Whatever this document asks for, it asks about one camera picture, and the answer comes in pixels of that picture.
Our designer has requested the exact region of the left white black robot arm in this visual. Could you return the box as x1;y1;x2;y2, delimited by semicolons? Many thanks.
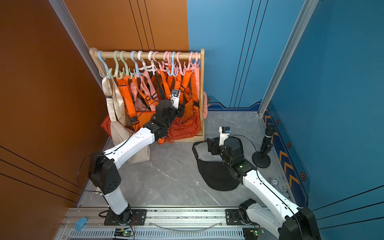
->
88;100;185;222

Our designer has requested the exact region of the beige sling bag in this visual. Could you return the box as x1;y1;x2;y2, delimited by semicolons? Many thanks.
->
102;77;155;169

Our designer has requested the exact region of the pink sling bag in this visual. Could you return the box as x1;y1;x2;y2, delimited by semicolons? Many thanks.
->
130;71;159;112

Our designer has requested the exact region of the dark orange sling bag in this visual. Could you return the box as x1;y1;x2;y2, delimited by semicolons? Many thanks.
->
158;70;201;145

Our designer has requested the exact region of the black microphone stand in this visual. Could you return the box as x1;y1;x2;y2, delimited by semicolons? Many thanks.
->
252;124;275;169

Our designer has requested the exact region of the light pink strap bag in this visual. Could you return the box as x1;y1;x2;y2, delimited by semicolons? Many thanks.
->
193;66;208;120

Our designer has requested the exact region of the bright orange sling bag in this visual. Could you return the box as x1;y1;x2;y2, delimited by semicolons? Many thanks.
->
117;76;165;131

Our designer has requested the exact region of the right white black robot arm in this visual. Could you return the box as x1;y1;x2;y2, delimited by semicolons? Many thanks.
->
207;137;321;240

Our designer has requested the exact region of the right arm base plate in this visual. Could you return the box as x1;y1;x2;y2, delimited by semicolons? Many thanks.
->
225;209;255;226

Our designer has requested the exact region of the wooden hanging rack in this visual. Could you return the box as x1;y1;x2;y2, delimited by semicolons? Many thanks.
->
89;48;205;143

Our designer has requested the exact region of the green circuit board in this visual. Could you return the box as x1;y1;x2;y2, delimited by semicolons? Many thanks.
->
114;228;135;239

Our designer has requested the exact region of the green plastic hook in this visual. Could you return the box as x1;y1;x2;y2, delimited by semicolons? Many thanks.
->
108;51;120;79

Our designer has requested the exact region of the small round clear cap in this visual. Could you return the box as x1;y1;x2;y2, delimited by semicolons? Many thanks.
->
271;179;279;186

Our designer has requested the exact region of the blue plastic hook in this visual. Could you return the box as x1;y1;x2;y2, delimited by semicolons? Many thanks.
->
97;51;111;79

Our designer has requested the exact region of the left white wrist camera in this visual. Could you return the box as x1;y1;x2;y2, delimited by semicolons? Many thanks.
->
170;89;181;109

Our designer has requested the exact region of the aluminium rail frame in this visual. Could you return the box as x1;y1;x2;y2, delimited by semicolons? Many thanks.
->
53;205;319;240

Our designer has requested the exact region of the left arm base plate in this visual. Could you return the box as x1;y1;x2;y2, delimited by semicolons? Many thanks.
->
104;209;147;226

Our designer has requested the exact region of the blue foam block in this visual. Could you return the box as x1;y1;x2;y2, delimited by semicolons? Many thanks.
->
75;217;88;231

